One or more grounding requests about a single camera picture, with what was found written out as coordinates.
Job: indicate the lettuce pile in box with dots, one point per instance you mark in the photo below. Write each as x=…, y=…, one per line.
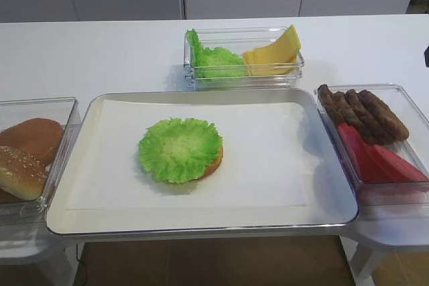
x=214, y=63

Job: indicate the clear meat and tomato box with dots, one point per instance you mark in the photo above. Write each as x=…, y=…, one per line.
x=414, y=149

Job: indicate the red tomato slice right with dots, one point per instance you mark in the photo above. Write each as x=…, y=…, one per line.
x=395, y=168

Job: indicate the plain brown bun bottom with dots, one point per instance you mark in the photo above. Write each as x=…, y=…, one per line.
x=38, y=137

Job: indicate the green lettuce leaf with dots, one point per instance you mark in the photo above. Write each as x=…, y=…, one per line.
x=179, y=150

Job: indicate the clear lettuce and cheese box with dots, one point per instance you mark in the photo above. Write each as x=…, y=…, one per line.
x=239, y=41

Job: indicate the right white table leg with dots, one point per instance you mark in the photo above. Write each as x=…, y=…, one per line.
x=364, y=253

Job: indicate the white paper tray liner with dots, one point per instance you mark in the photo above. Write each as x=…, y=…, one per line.
x=263, y=164

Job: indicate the bun bottom on tray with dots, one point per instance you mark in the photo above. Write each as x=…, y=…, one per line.
x=214, y=165

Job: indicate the sesame bun top front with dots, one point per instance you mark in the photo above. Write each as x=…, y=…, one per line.
x=22, y=175

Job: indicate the brown meat patty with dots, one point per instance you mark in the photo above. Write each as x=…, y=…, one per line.
x=326, y=98
x=384, y=115
x=371, y=131
x=352, y=119

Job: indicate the red tomato slice left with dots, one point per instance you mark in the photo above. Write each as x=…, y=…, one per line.
x=368, y=171

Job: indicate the silver metal tray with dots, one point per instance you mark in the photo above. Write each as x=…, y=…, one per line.
x=331, y=200

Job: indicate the clear plastic bun box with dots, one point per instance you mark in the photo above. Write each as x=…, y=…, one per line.
x=62, y=110

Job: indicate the red tomato slice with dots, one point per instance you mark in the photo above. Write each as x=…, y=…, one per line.
x=368, y=171
x=395, y=168

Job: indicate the yellow cheese slices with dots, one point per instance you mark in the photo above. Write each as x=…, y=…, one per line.
x=276, y=58

